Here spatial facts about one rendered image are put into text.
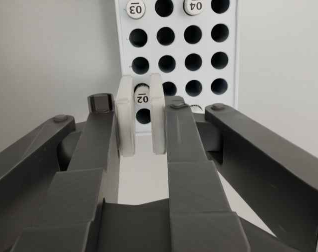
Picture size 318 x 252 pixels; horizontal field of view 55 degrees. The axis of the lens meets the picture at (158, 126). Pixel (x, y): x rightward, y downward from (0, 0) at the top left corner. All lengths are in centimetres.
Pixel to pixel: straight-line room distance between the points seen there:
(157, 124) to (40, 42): 15
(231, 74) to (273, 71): 6
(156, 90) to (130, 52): 6
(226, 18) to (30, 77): 16
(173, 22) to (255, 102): 11
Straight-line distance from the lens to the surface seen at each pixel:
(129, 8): 20
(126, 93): 16
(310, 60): 29
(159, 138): 15
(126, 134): 15
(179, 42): 22
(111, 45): 25
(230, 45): 23
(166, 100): 17
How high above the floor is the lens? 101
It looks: 70 degrees down
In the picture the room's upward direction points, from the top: 172 degrees clockwise
